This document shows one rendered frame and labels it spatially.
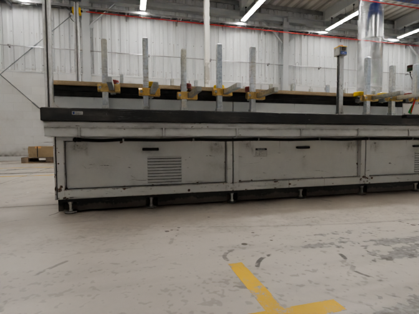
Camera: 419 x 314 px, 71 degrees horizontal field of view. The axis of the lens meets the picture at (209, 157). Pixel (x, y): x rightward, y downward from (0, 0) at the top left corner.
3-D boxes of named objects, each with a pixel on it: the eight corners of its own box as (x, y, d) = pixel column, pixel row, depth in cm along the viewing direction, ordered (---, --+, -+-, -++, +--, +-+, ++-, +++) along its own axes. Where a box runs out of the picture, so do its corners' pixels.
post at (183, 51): (187, 120, 198) (186, 48, 195) (181, 120, 197) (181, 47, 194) (186, 121, 201) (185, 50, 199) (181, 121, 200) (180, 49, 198)
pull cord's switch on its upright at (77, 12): (88, 120, 282) (85, 2, 277) (71, 120, 278) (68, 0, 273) (89, 121, 290) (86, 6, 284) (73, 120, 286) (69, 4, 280)
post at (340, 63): (343, 114, 230) (345, 55, 227) (338, 113, 228) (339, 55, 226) (339, 114, 234) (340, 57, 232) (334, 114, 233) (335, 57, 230)
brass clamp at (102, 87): (120, 91, 184) (120, 83, 184) (97, 91, 181) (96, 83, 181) (120, 93, 190) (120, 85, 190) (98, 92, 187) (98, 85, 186)
